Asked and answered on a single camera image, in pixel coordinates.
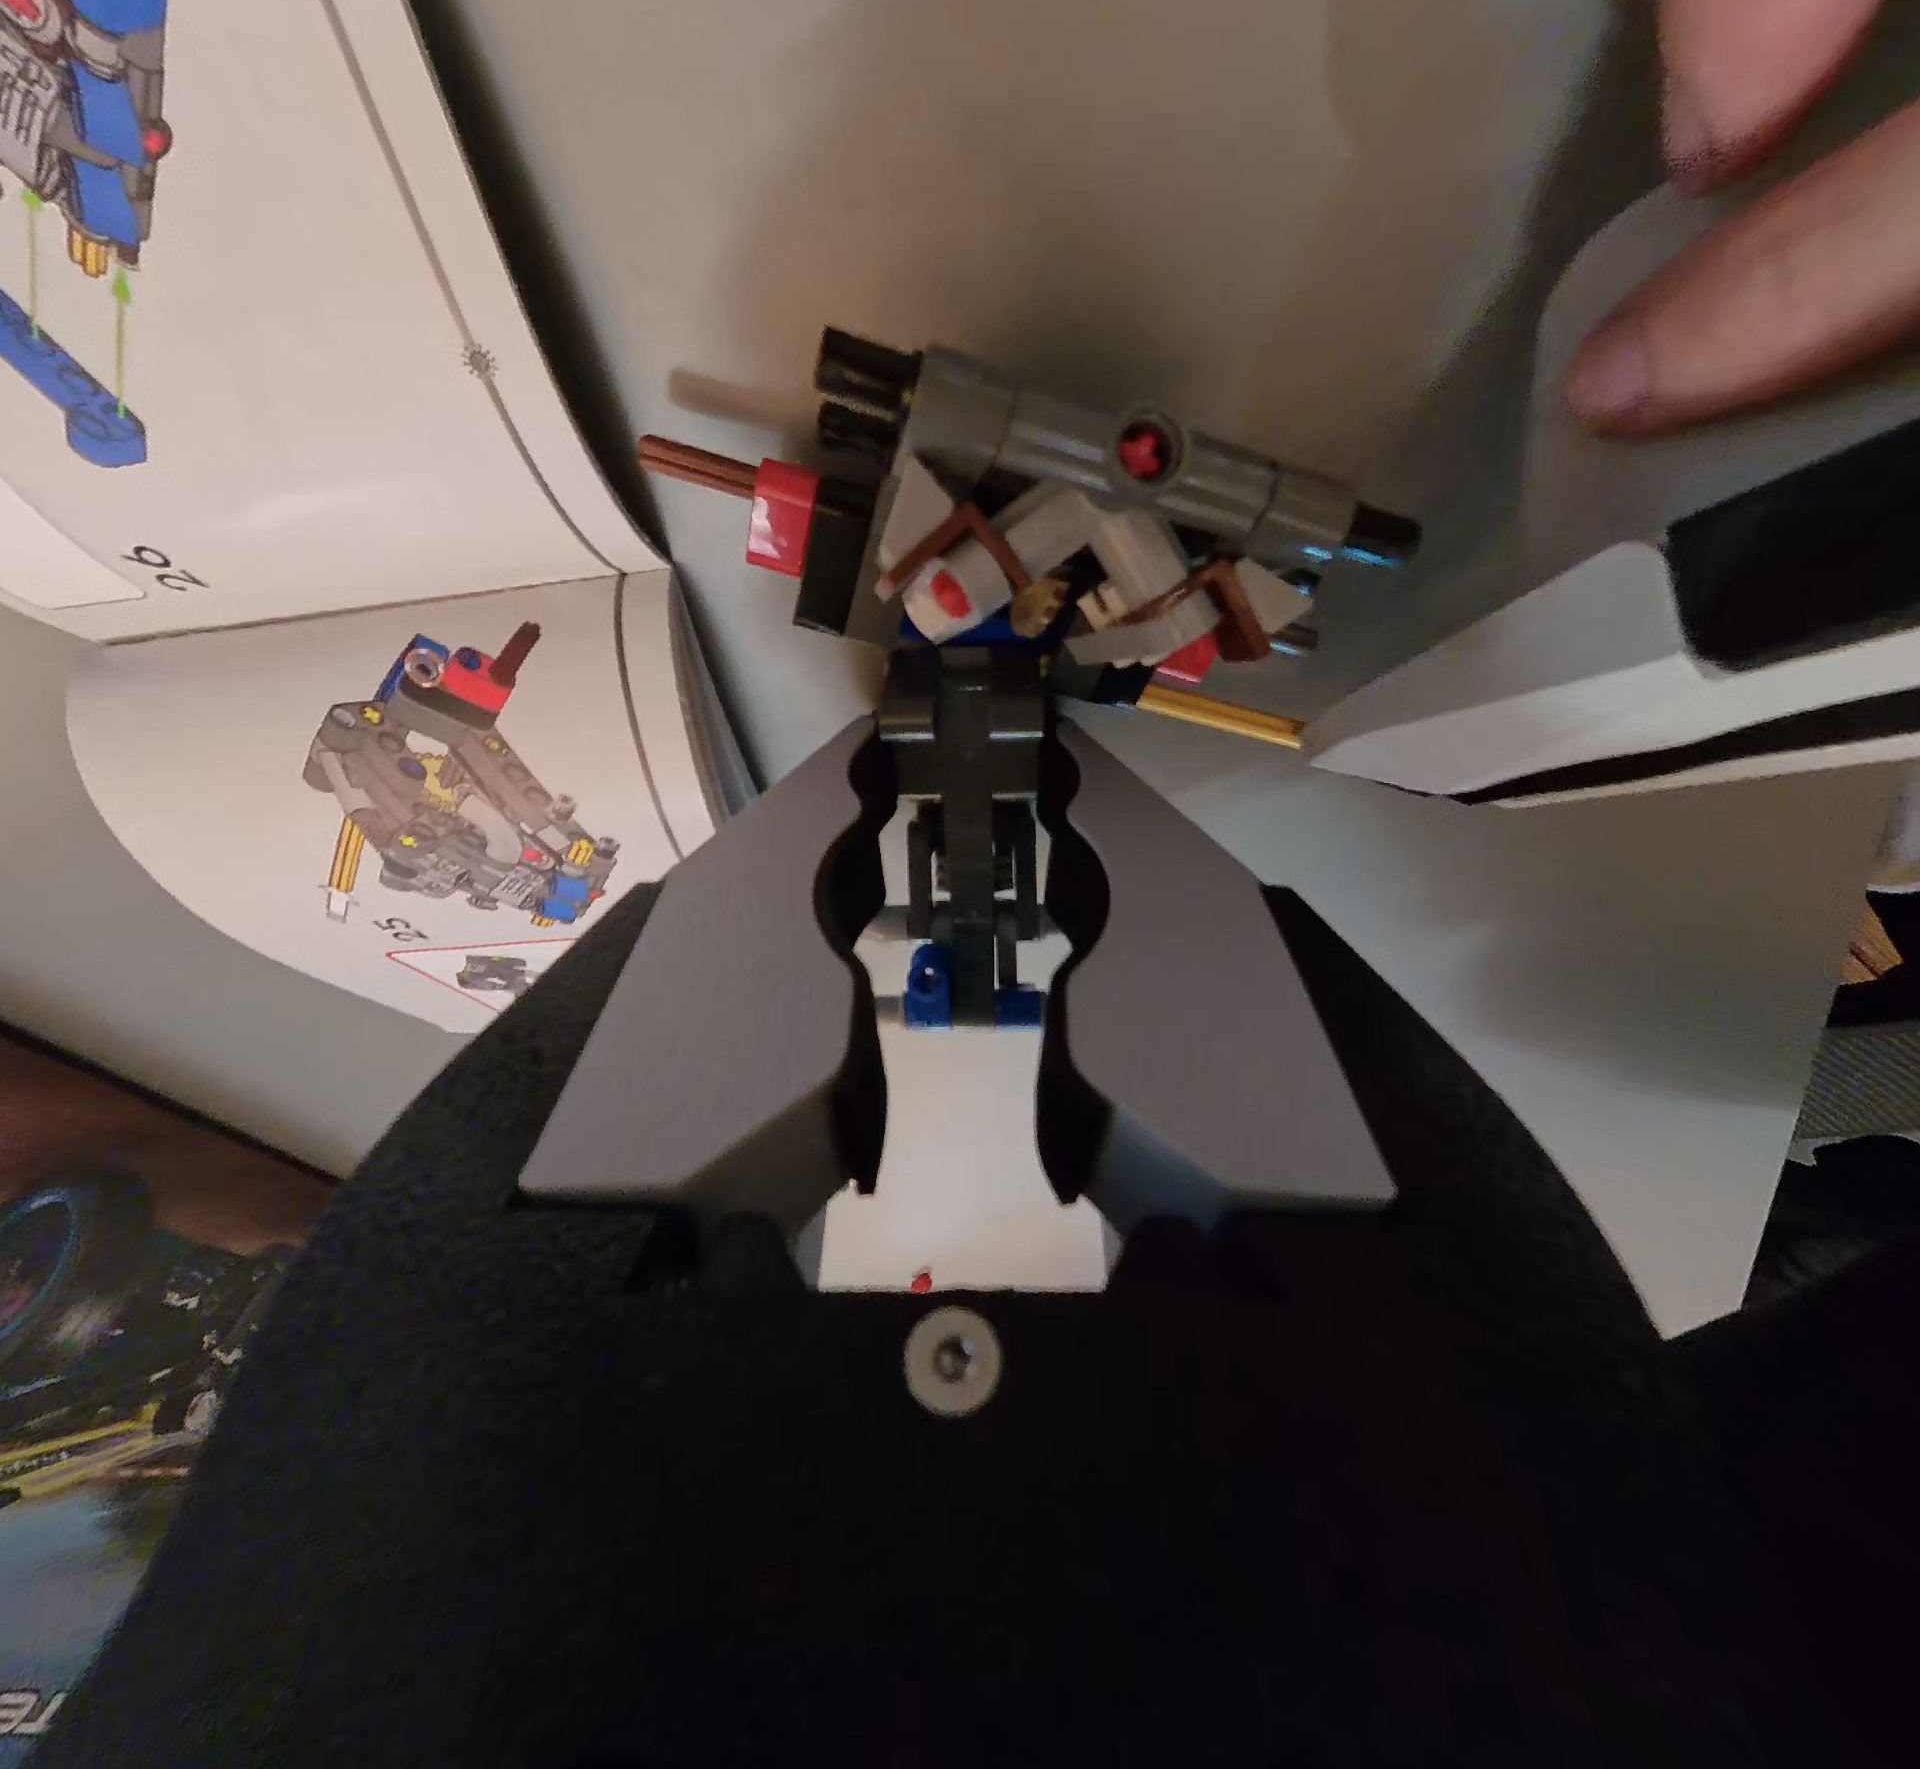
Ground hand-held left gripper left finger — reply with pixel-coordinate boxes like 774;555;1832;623
514;710;890;1212

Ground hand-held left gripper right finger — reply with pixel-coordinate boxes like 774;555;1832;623
1039;713;1401;1223

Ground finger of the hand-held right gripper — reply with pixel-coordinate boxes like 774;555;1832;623
1303;538;1920;799

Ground yellow lego axle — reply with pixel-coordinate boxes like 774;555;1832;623
1131;680;1310;753

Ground dark grey lego suspension assembly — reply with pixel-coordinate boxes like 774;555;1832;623
874;643;1077;1035

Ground grey lego chassis assembly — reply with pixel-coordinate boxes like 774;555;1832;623
635;322;1427;753

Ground lego set box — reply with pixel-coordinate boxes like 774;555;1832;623
0;1019;344;1769

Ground lego instruction booklet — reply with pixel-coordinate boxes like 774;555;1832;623
0;0;758;1040

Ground person's right hand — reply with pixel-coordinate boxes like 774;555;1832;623
1564;0;1920;438

